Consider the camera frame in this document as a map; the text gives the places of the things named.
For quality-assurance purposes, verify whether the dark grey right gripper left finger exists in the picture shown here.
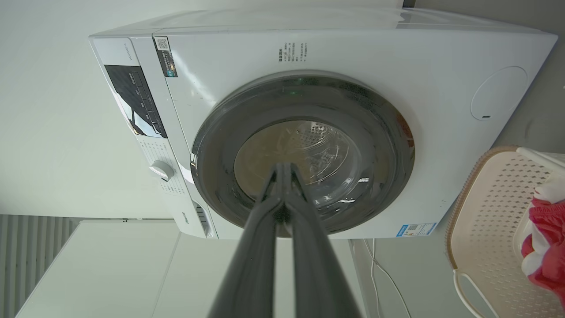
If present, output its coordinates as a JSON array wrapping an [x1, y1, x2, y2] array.
[[207, 163, 285, 318]]

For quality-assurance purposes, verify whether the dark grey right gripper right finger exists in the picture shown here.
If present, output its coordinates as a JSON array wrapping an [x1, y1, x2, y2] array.
[[282, 163, 362, 318]]

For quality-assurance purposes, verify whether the glass washer door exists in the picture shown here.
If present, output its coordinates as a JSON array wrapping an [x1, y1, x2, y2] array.
[[191, 73, 415, 235]]

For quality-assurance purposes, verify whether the white front-load washing machine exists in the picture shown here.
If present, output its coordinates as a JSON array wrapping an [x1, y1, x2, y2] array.
[[88, 7, 559, 241]]

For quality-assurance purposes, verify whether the white detergent drawer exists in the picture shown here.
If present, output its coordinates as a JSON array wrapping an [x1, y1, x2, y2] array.
[[192, 201, 218, 239]]

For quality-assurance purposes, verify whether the blue energy label sticker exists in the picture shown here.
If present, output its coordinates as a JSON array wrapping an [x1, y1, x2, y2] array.
[[396, 222, 437, 237]]

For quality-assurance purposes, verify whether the perforated steel drum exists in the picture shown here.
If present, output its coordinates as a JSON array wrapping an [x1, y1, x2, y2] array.
[[234, 120, 365, 208]]

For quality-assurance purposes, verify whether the white control knob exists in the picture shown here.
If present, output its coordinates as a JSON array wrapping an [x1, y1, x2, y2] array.
[[149, 160, 176, 182]]

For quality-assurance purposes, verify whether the white cabinet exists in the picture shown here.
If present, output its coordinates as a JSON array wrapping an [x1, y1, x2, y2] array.
[[15, 220, 367, 318]]

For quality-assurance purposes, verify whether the cream perforated laundry basket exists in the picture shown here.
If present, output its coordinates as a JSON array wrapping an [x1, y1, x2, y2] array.
[[445, 146, 565, 318]]

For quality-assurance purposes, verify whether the black control display panel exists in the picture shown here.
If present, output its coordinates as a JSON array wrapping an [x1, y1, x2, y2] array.
[[104, 65, 168, 139]]

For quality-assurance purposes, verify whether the black QR code sticker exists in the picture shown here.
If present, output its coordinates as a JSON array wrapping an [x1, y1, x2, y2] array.
[[154, 37, 178, 78]]

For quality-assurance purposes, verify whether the grey ribbed panel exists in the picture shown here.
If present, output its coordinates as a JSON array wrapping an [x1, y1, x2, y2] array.
[[0, 214, 82, 318]]

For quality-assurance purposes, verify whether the red and white garment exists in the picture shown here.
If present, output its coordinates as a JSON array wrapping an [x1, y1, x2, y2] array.
[[520, 177, 565, 307]]

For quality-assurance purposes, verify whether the round white filter cover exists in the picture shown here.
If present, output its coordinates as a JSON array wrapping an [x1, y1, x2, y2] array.
[[470, 66, 529, 121]]

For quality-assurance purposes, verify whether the thin white power cable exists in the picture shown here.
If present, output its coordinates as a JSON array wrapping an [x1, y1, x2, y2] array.
[[364, 238, 413, 318]]

